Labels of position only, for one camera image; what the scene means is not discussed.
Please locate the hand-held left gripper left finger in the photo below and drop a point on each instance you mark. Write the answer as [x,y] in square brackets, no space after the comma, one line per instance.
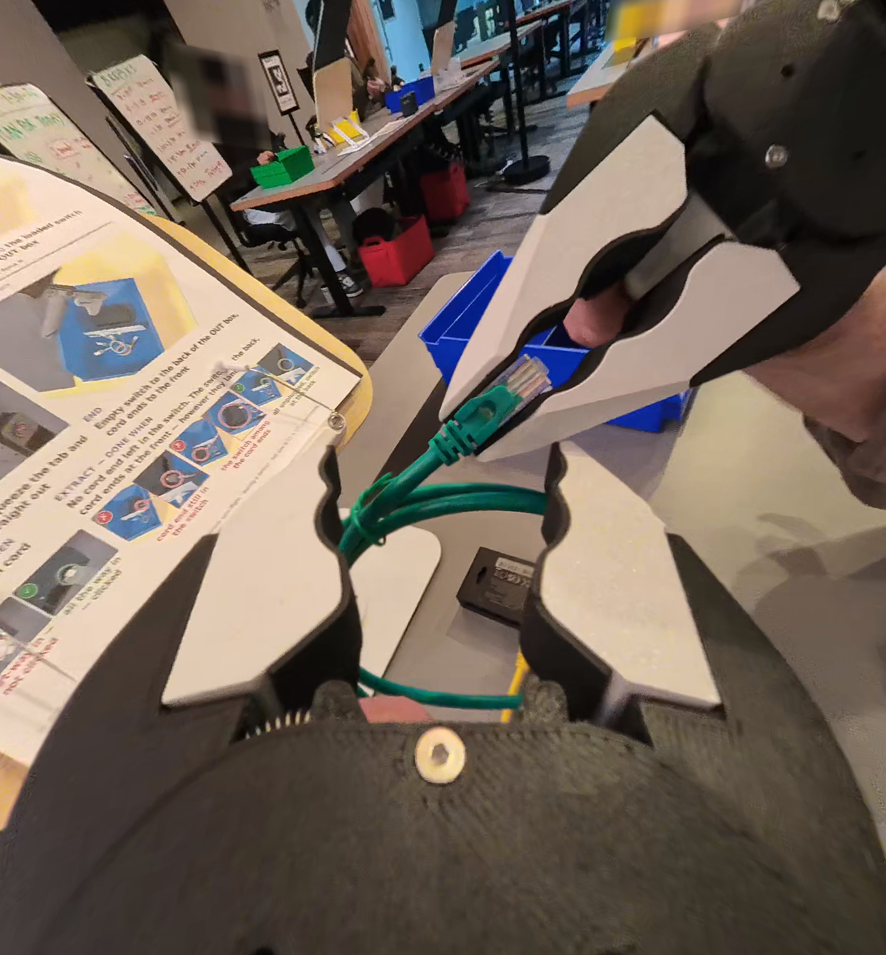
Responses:
[264,597]

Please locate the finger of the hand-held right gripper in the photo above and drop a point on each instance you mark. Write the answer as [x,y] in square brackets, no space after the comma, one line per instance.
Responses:
[711,313]
[562,246]

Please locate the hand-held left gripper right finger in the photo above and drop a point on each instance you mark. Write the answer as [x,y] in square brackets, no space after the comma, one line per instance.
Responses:
[622,597]

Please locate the black network switch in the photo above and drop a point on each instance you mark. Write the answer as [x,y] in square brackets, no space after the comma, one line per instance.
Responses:
[499,586]

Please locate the blue plastic bin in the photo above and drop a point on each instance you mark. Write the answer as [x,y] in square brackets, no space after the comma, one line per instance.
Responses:
[458,328]

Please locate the person's right hand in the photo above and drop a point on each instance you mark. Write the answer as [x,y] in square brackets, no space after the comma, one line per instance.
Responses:
[860,358]

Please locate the black floor lamp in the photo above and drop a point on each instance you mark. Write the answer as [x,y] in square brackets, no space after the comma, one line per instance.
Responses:
[525,168]

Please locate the red fabric bin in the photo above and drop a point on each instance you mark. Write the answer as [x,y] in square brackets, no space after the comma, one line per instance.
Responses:
[398,254]
[447,192]

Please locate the small blue bin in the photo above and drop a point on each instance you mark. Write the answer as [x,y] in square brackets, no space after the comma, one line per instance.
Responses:
[409,97]

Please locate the long wood-edged desk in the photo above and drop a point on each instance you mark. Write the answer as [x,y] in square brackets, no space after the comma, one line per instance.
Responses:
[338,168]

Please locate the tilted board stand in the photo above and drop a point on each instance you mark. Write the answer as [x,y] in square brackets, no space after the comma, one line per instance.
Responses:
[335,82]
[443,41]

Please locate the printed instruction sheet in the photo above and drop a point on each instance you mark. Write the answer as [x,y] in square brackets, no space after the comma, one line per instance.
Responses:
[115,373]

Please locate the green plastic bin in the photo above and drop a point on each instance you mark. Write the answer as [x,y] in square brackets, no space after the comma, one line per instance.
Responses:
[283,168]

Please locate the small marker sign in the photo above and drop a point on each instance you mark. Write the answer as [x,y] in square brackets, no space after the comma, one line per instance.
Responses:
[279,82]

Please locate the whiteboard with written list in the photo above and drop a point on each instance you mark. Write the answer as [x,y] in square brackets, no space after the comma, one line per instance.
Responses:
[159,127]

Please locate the whiteboard with green heading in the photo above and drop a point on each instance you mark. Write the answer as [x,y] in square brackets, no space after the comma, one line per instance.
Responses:
[33,142]

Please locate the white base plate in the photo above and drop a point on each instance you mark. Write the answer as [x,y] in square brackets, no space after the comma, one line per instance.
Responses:
[398,597]

